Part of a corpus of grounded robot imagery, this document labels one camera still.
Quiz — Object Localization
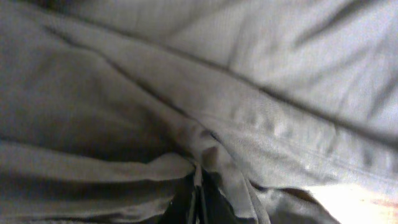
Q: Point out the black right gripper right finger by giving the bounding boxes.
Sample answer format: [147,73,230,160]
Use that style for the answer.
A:
[198,169,239,224]

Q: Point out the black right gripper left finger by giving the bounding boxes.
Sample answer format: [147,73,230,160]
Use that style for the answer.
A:
[158,174,197,224]

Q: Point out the grey shorts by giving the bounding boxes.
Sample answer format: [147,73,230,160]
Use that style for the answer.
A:
[1,1,397,223]

